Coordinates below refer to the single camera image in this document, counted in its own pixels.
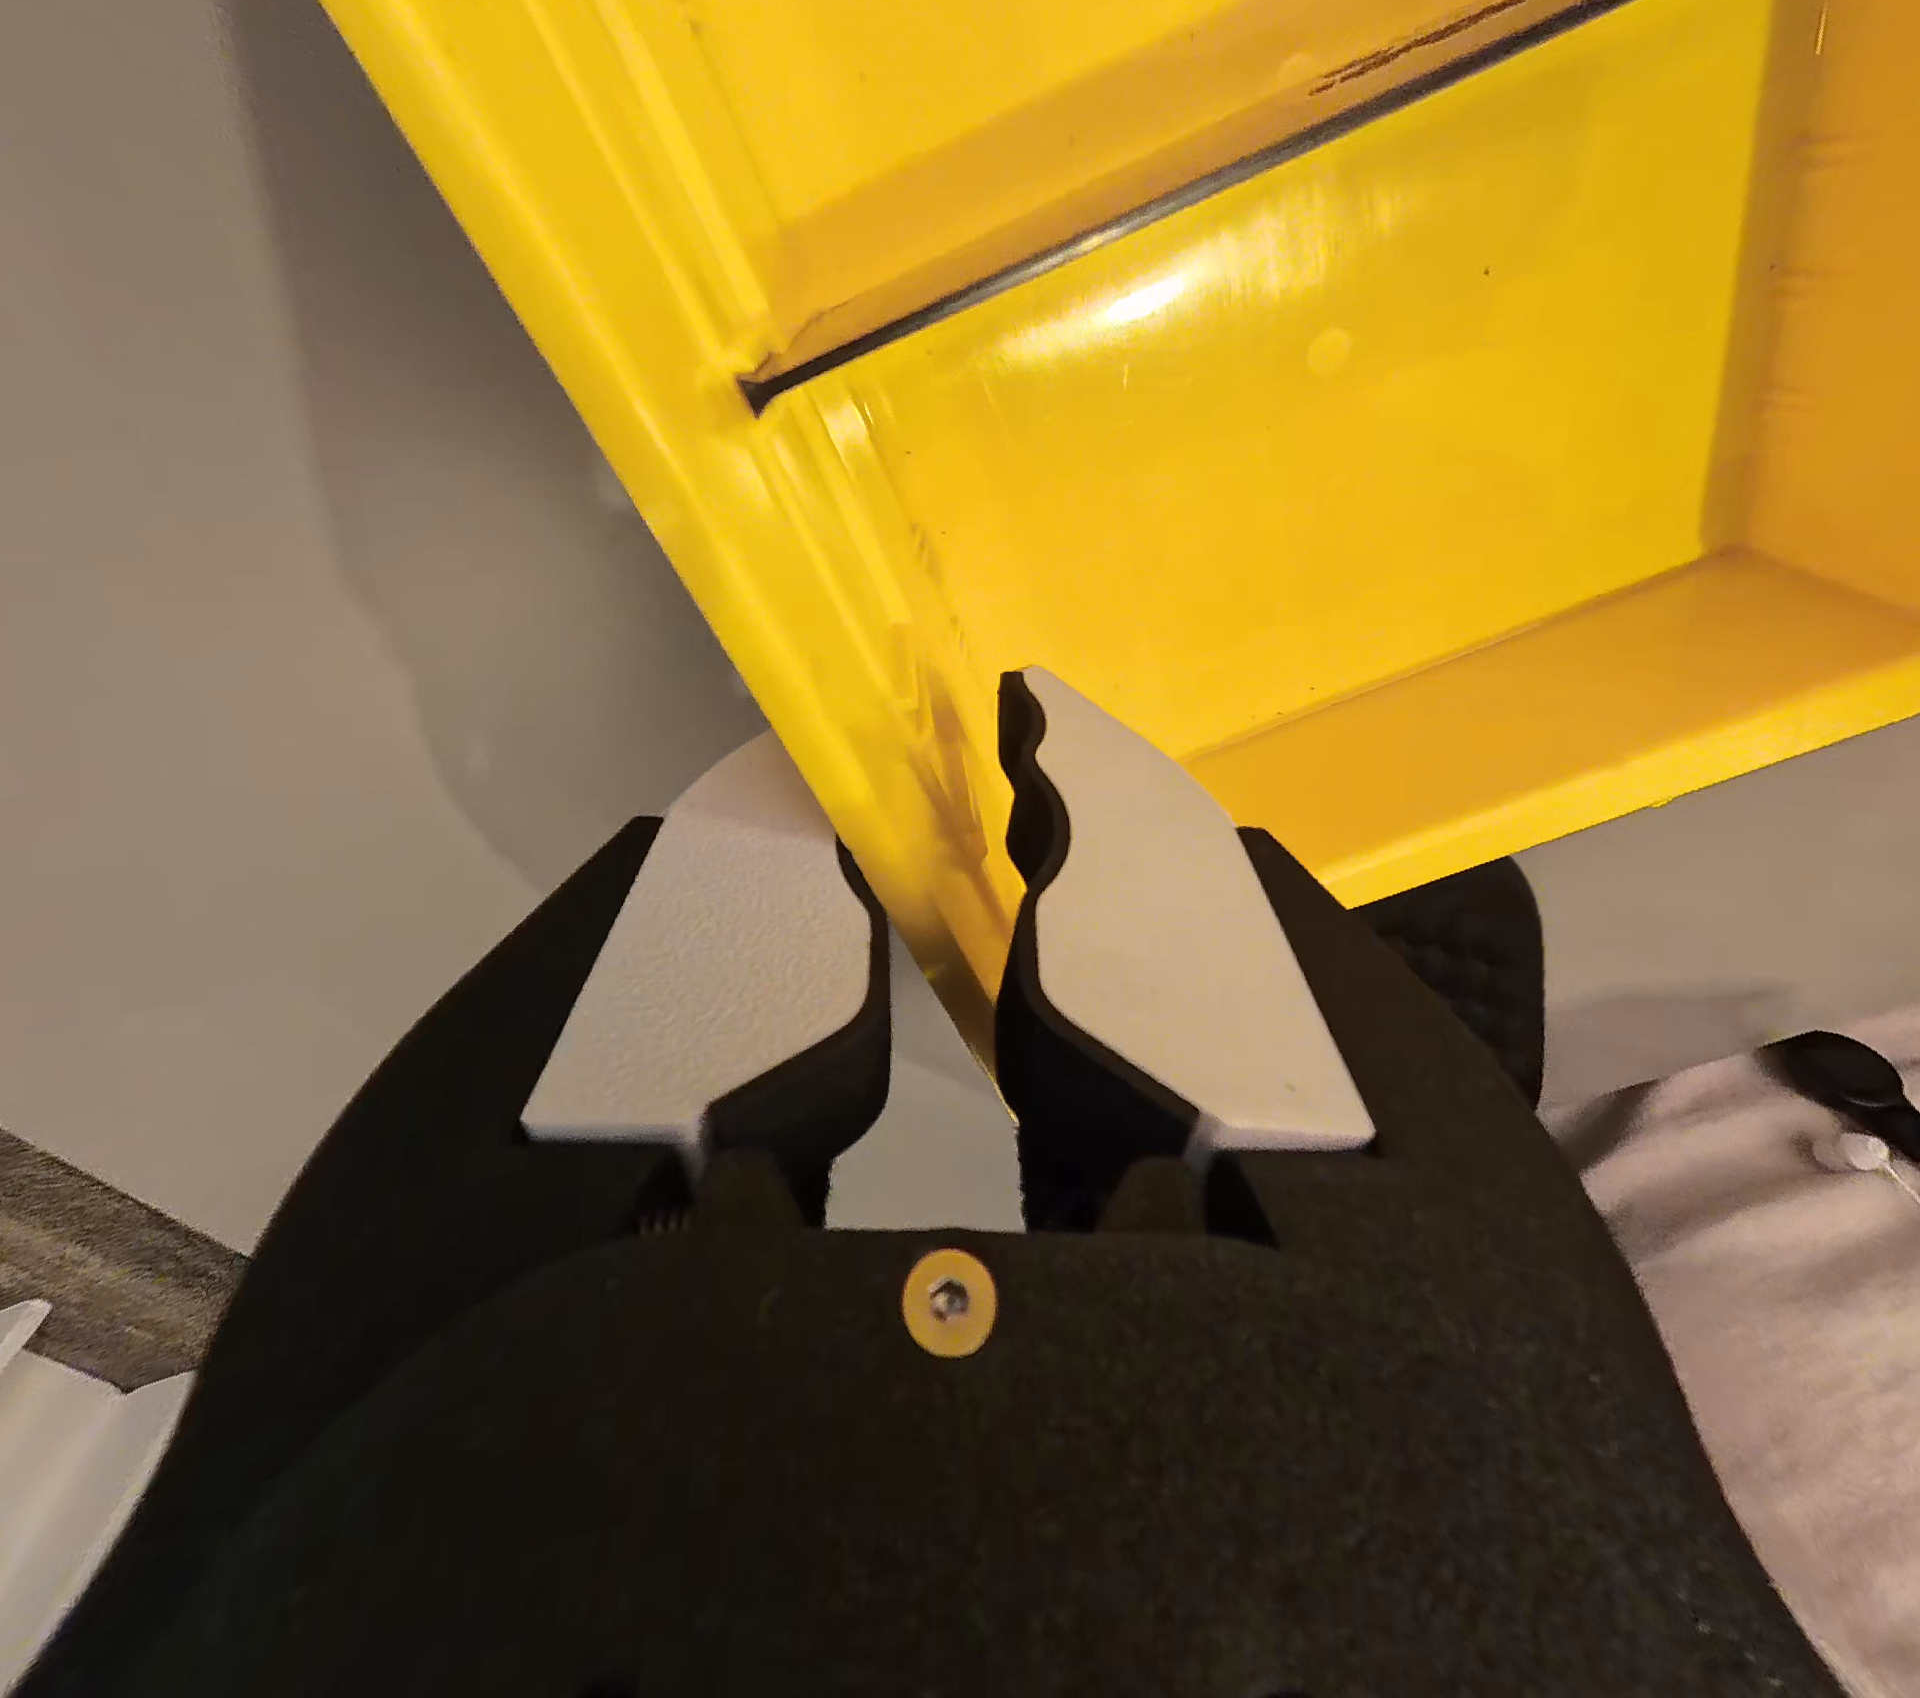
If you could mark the person's beige shirt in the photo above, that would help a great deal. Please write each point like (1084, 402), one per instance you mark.
(1771, 1353)

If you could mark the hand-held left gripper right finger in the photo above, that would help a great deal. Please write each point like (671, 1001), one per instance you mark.
(1171, 948)

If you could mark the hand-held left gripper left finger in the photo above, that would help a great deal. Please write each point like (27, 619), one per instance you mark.
(705, 978)

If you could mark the yellow plastic bin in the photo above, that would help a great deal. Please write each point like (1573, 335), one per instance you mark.
(1351, 378)

